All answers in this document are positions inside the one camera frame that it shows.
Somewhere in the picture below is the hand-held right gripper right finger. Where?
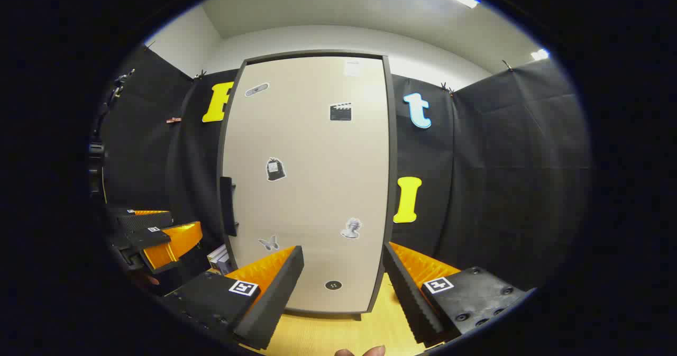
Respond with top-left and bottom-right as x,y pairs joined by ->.
382,241 -> 531,347

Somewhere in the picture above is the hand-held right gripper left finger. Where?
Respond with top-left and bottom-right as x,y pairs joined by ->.
160,245 -> 306,351

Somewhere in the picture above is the beige cabinet door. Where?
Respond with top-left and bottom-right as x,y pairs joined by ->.
219,54 -> 392,314

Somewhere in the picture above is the dark grey cabinet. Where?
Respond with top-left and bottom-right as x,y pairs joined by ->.
216,49 -> 399,321

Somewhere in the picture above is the white book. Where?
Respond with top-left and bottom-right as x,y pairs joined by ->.
207,244 -> 229,272

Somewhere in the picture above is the black backdrop cloth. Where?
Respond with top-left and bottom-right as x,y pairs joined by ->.
98,44 -> 592,298

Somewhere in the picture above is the black door handle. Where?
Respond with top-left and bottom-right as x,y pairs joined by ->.
219,176 -> 239,238

